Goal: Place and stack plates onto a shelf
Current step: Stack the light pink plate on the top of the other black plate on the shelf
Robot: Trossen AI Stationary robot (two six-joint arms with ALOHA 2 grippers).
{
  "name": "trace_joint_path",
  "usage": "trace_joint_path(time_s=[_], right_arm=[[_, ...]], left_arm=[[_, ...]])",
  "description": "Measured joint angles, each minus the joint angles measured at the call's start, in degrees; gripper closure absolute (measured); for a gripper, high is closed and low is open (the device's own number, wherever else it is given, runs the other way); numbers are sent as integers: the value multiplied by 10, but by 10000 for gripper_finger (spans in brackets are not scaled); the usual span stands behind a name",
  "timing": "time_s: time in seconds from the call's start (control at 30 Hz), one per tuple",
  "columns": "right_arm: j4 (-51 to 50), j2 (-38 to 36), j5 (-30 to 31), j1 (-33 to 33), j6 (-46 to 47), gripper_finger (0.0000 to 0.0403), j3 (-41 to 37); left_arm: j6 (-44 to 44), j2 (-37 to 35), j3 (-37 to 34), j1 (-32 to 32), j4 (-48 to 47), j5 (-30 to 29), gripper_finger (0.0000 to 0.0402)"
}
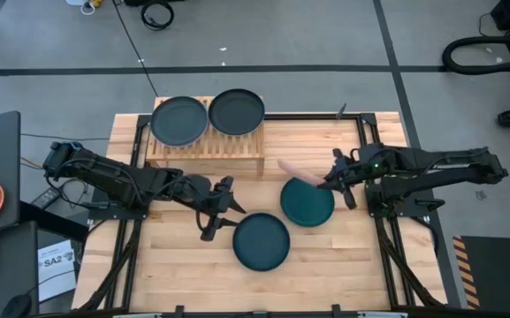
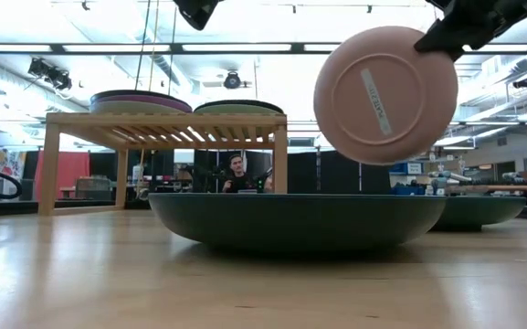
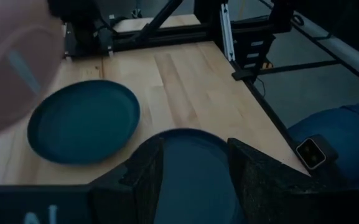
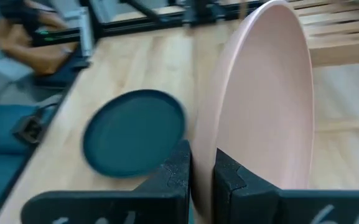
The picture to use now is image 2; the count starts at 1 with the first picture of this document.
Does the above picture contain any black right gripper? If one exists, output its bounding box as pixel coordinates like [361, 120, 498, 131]
[413, 0, 527, 63]

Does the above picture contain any pink plate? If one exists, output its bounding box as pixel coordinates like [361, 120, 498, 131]
[312, 25, 459, 166]

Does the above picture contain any black plate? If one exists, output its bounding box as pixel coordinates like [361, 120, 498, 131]
[193, 99, 285, 114]

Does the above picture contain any purple plate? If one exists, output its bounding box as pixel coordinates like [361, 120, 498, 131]
[90, 93, 194, 114]

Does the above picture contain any wooden slatted shelf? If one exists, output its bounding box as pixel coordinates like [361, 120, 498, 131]
[37, 111, 289, 217]

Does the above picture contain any blue storage bin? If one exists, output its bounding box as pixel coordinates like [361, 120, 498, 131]
[389, 160, 424, 175]

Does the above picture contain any long wooden table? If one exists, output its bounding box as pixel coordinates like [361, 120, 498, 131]
[445, 182, 527, 196]

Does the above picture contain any black ceiling spotlight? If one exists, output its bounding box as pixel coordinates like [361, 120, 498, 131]
[222, 70, 242, 90]

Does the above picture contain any dark teal plate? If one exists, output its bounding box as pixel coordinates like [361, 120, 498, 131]
[147, 191, 448, 253]

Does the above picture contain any person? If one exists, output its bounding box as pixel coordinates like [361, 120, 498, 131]
[220, 154, 274, 194]

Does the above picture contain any grey crate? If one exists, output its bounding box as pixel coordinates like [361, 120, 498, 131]
[74, 176, 112, 200]

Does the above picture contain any red partition panel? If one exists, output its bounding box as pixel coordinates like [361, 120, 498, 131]
[34, 150, 91, 202]

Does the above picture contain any black stage light cluster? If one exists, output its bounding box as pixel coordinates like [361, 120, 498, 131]
[27, 57, 73, 91]

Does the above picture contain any black ceiling light rail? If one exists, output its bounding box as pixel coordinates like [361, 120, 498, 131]
[0, 42, 527, 56]

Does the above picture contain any black partition wall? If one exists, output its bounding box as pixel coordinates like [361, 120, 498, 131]
[89, 148, 392, 196]

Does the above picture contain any black metal table frame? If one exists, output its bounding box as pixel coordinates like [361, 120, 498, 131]
[0, 198, 527, 221]

